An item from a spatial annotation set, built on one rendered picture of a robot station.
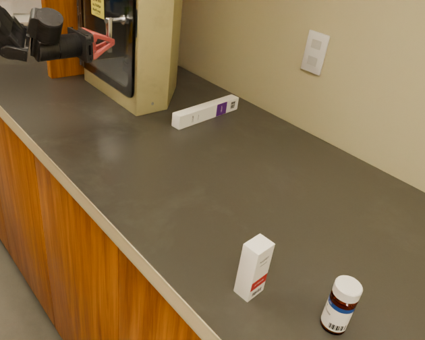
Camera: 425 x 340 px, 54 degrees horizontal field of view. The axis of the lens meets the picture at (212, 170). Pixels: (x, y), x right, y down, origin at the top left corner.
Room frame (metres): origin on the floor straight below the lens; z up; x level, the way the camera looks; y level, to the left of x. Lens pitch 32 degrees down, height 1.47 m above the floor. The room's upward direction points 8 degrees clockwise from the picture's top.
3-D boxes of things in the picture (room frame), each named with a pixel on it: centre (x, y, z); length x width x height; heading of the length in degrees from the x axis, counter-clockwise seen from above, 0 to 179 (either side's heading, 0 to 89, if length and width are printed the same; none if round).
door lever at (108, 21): (1.10, 0.30, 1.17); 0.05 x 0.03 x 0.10; 135
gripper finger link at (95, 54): (1.06, 0.35, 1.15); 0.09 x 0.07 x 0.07; 135
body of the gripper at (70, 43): (1.01, 0.39, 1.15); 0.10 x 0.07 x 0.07; 45
